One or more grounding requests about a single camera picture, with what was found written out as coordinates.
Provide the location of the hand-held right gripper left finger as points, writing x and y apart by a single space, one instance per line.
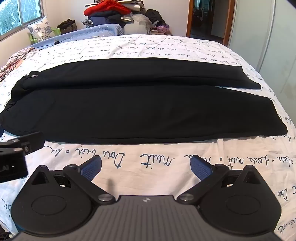
91 168

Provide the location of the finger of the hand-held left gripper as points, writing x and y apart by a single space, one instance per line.
27 141

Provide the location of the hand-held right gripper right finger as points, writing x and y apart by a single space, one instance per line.
201 168

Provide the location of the black pants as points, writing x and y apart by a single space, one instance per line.
129 102

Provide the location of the white printed bed sheet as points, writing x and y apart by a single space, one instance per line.
148 160

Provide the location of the patterned pink cloth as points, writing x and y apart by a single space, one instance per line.
13 60

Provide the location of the green basket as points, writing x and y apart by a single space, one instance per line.
37 38

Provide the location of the floral pillow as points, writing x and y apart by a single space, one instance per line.
40 29

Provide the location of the dark brown bag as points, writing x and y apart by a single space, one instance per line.
67 26

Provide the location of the light blue blanket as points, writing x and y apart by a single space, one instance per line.
92 34

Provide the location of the window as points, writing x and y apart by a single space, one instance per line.
18 13

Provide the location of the navy blue garment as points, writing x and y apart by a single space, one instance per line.
104 19

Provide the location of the white wardrobe door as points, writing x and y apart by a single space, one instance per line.
272 41

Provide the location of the grey plastic bag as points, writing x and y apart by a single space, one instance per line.
140 23

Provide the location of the pile of clothes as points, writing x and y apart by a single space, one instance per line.
104 7

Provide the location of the black backpack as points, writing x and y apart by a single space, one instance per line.
155 16

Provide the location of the wooden door frame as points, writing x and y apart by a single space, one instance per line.
210 18

